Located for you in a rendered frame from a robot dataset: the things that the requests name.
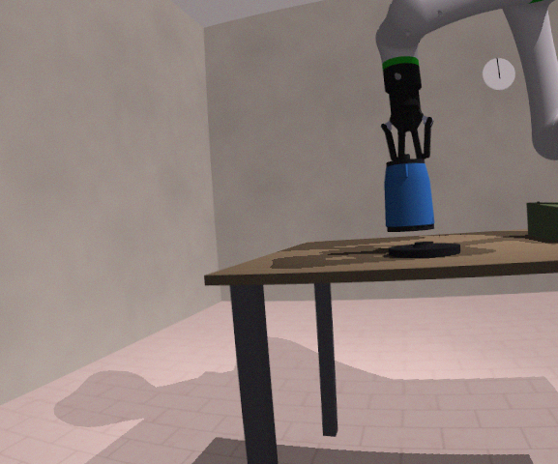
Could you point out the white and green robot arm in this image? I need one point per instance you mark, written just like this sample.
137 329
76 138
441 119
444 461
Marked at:
407 21

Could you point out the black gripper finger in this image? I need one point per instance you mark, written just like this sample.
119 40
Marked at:
428 121
401 138

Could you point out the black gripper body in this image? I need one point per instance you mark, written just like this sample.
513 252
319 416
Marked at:
404 102

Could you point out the dark grey round disc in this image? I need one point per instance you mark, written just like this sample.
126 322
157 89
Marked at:
424 250

